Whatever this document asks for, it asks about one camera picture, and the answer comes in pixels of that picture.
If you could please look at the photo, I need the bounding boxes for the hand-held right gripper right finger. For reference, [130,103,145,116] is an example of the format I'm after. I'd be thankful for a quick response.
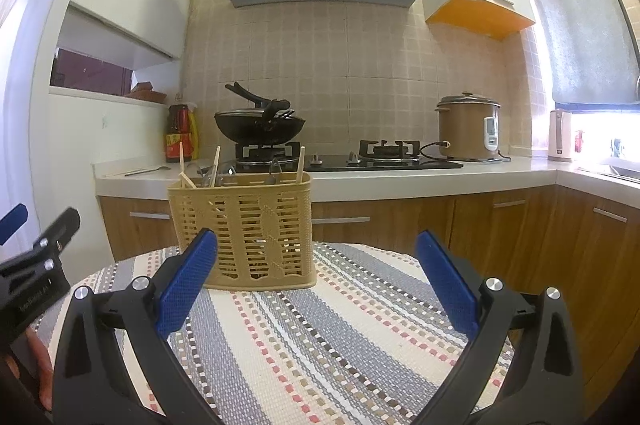
[415,230,586,425]

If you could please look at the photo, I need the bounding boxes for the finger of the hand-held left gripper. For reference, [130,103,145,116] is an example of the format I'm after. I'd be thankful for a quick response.
[0,204,27,247]
[0,207,82,293]

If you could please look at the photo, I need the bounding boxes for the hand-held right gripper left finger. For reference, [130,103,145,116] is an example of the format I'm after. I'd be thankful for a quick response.
[52,228,223,425]

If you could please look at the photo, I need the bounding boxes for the yellow plastic utensil basket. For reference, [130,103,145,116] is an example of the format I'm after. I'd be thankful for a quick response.
[166,171,317,291]

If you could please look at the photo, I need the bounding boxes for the person's left hand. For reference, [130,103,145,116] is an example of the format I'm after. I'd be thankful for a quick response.
[25,330,55,412]

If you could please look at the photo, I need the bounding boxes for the white kitchen countertop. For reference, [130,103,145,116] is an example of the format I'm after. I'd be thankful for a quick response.
[91,154,640,206]

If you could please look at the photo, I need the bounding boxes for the wooden base cabinets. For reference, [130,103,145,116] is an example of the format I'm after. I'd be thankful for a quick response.
[97,185,640,386]

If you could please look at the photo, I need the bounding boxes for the striped woven table mat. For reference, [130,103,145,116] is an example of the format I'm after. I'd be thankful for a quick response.
[37,242,516,425]

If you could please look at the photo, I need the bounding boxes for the dark soy sauce bottle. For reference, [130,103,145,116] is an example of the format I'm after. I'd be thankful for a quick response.
[165,104,193,163]

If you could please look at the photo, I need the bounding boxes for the yellow bottle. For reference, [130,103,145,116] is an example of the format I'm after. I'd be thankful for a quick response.
[189,104,200,160]

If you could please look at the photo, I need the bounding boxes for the brown rice cooker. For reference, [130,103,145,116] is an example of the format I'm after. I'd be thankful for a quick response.
[435,92,502,160]

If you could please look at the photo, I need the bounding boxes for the black glass gas stove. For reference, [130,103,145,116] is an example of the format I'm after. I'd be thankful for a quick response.
[235,139,464,170]

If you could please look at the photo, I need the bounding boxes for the black wok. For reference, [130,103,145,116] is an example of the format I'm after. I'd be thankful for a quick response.
[214,99,307,146]

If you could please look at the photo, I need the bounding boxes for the pale pink electric kettle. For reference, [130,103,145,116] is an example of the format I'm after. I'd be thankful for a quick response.
[547,109,576,162]

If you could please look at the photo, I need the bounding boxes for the glass wok lid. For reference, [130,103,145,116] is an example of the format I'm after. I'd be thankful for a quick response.
[216,82,273,118]

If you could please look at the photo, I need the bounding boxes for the steel sink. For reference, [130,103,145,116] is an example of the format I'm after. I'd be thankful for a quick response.
[595,165,640,183]

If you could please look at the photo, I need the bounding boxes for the grey roller blind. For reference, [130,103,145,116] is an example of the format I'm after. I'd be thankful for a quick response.
[520,0,640,110]

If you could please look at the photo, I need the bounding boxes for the black power cord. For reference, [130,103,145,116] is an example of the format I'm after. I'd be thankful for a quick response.
[419,141,512,163]

